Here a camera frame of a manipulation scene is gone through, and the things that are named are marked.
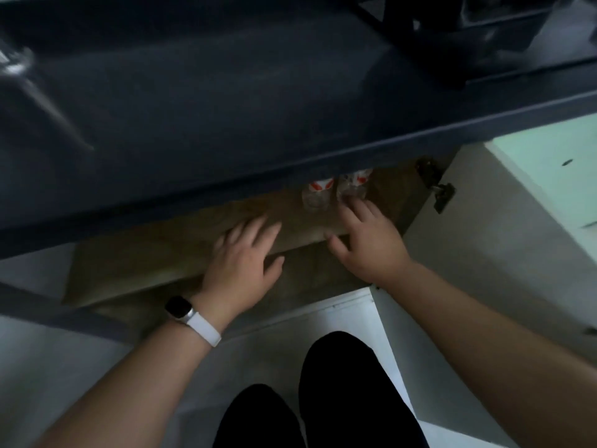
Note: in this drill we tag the person's left hand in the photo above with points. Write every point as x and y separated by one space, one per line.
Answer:
238 275

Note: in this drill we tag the person's right hand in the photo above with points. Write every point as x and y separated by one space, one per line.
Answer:
373 247

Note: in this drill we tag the person's left little finger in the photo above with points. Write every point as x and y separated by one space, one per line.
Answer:
219 244

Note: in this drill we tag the person's left thumb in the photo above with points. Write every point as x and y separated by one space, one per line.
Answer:
275 270

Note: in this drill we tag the person's right thumb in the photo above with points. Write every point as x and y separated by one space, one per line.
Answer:
338 249

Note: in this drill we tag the person's left middle finger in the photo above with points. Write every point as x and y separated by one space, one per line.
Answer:
255 228

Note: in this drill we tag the person's right middle finger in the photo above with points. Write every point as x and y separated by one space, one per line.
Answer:
364 208

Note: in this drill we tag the person's left forearm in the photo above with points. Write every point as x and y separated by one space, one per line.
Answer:
140 387

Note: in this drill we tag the person's right forearm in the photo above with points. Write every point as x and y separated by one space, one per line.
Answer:
489 359

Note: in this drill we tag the clear bottle with red label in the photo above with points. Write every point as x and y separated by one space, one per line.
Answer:
352 184
317 195

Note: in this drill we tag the brown wooden cabinet shelf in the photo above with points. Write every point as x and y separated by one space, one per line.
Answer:
154 261

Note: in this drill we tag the metal cabinet door hinge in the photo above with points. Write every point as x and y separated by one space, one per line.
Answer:
438 188

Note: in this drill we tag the black smartwatch with white band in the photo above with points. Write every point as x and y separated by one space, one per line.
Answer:
193 319

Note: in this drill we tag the dark grey countertop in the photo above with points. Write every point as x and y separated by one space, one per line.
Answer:
210 111

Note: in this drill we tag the white open cabinet door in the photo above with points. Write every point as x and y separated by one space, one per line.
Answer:
489 247

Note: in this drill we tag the person's right leg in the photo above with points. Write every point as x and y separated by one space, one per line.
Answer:
354 396

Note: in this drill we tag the person's leg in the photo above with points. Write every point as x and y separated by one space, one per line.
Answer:
354 396
259 419

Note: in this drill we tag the person's left leg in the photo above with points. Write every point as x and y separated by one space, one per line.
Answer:
259 419

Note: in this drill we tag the light green cabinet front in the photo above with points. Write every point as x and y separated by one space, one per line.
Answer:
550 177

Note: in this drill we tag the black countertop appliance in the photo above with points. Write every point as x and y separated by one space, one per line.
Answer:
466 32

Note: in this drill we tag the silver metal faucet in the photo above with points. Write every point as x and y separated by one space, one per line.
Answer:
42 97

